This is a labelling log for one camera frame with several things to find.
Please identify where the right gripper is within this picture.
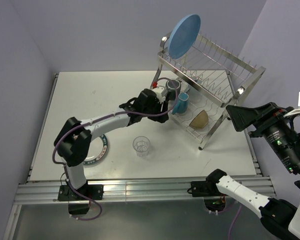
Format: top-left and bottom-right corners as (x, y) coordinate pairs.
(224, 97), (300, 170)

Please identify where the teal mug white inside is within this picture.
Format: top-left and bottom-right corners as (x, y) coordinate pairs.
(172, 92), (189, 115)

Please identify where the black mug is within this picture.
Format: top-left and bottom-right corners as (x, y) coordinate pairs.
(165, 79), (181, 101)

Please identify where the grey blue plastic cup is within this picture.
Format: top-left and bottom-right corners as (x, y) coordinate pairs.
(184, 77), (202, 97)

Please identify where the clear plastic glass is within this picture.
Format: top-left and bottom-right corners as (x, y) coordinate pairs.
(132, 136), (151, 157)

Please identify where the black bowl tan outside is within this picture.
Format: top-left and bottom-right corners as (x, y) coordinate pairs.
(189, 110), (209, 130)

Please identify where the stainless steel dish rack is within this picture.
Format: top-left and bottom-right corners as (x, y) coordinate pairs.
(153, 33), (266, 150)

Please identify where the white plate green rim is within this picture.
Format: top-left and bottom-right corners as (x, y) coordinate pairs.
(83, 134), (109, 168)

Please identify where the blue plastic plate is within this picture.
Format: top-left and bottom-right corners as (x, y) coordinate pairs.
(167, 14), (201, 59)

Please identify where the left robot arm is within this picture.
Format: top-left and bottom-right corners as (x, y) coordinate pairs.
(52, 87), (170, 200)

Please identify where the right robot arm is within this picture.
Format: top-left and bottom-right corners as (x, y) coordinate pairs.
(206, 102), (300, 240)

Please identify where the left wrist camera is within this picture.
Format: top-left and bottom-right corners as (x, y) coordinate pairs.
(152, 82), (168, 103)

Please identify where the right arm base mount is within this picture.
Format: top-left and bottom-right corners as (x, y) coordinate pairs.
(187, 180), (236, 216)

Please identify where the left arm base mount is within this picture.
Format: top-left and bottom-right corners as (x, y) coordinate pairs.
(57, 184), (104, 216)

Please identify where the aluminium mounting rail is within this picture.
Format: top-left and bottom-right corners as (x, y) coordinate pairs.
(12, 175), (276, 205)

